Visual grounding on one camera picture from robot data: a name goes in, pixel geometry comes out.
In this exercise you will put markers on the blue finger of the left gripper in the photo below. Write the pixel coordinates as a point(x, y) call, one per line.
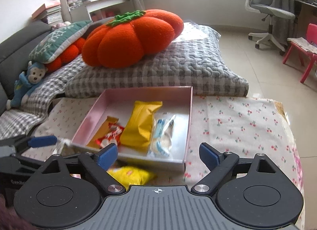
point(43, 141)

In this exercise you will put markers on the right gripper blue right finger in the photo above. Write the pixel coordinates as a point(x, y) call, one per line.
point(220, 165)

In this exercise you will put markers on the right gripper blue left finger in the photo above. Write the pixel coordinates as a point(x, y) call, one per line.
point(96, 166)

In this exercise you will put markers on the gold bar snack wrapper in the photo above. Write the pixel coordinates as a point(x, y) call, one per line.
point(103, 130)

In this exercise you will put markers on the red white candy packet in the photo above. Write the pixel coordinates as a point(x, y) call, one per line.
point(112, 137)

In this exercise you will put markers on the clear blue label packet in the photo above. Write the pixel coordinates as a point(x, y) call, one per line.
point(161, 138)

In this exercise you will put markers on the grey checkered blanket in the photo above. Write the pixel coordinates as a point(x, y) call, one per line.
point(21, 121)

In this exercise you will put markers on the small yellow snack bag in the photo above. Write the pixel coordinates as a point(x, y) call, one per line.
point(129, 175)

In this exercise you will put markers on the cherry print cloth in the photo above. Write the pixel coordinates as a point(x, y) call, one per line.
point(244, 126)

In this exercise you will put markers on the pink cardboard box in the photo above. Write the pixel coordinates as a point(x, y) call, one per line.
point(119, 103)

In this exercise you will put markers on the blue monkey plush toy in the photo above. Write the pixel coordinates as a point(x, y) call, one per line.
point(28, 81)

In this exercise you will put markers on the dark grey sofa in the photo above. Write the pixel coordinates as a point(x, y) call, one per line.
point(15, 53)

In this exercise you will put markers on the small orange plush cushion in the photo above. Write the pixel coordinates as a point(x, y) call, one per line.
point(67, 56)

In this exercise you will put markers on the green snowflake pillow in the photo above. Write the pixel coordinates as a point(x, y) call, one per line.
point(58, 41)

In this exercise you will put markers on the grey checkered quilted pillow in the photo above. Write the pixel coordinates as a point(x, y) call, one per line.
point(193, 59)

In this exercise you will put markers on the stack of books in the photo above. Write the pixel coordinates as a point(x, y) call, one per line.
point(49, 13)

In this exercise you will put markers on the orange pumpkin plush cushion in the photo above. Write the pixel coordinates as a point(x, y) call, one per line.
point(127, 38)

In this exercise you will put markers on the pink plastic kids chair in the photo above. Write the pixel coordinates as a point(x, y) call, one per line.
point(305, 46)

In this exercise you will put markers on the white office chair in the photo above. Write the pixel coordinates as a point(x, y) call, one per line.
point(266, 7)

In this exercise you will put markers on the wooden desk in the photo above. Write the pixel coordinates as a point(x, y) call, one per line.
point(305, 15)

